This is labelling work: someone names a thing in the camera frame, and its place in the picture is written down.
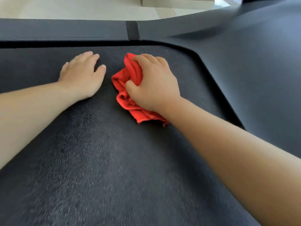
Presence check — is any person's right hand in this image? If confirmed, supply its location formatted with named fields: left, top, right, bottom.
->
left=125, top=54, right=182, bottom=118

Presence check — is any person's left hand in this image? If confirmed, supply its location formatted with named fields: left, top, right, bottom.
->
left=58, top=51, right=107, bottom=102

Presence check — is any red cleaning cloth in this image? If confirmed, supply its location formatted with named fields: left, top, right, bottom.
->
left=111, top=53, right=170, bottom=127

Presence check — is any person's right forearm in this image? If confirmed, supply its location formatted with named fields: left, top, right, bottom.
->
left=163, top=97, right=301, bottom=226

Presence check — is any person's left forearm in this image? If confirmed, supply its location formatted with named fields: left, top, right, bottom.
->
left=0, top=81, right=78, bottom=170

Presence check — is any black tape strip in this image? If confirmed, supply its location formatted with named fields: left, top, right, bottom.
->
left=126, top=21, right=140, bottom=41

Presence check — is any black textured inset panel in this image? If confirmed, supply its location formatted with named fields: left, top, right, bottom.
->
left=0, top=46, right=262, bottom=226

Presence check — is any dark grey plastic body shell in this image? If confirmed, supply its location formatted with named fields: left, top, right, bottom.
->
left=0, top=0, right=301, bottom=160

